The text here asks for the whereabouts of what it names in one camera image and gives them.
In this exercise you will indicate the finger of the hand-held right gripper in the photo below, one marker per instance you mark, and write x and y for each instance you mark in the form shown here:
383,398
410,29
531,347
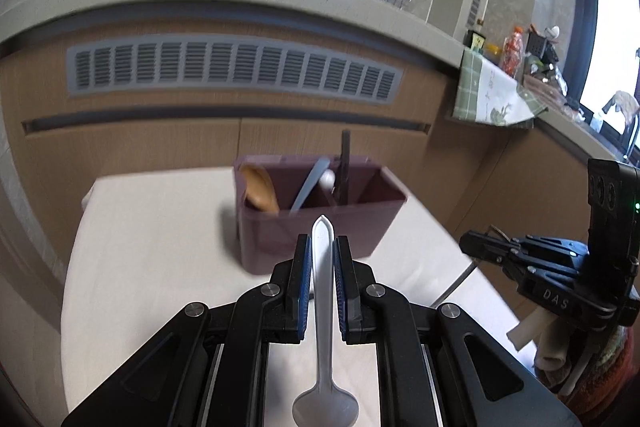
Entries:
490,247
555,252

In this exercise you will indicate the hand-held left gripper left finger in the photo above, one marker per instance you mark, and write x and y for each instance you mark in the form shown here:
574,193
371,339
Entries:
301,292

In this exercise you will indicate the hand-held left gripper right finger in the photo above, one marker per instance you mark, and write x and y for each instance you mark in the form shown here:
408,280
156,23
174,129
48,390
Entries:
341,292

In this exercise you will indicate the white plastic spoon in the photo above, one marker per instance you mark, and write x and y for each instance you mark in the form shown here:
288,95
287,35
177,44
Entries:
322,297

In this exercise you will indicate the purple plastic utensil box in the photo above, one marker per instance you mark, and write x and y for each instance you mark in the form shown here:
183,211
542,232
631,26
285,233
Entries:
270,237

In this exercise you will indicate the blue-grey plastic spoon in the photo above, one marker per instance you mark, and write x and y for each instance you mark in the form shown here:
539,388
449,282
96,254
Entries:
307,187

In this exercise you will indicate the brown wooden spoon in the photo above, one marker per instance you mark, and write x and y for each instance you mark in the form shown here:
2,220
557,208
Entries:
260,189

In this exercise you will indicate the white ball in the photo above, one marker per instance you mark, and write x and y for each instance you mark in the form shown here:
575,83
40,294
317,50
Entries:
328,180

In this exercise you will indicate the beige rolled cloth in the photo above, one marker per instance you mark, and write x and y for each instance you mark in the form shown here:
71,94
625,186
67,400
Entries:
530,329

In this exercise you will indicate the person's brown fuzzy clothing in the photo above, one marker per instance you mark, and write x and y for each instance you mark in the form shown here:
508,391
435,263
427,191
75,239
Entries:
615,377

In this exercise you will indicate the green checked towel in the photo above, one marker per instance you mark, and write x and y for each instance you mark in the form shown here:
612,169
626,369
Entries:
485,97

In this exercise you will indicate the clear plastic bag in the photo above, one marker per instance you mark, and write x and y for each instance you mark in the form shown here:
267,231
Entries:
550,87

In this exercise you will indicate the clear bottle red contents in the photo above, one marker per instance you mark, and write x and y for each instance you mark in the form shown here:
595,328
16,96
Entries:
512,54

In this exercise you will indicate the window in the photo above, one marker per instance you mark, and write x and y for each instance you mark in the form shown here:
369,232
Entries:
615,37

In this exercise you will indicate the black utensil holder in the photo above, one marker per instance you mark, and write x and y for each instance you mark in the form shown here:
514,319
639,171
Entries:
540,44

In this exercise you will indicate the wooden kitchen cabinet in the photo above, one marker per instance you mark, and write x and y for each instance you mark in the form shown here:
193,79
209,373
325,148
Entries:
150,132

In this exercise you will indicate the grey vent grille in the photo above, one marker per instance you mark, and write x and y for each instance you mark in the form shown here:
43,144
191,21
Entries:
235,69

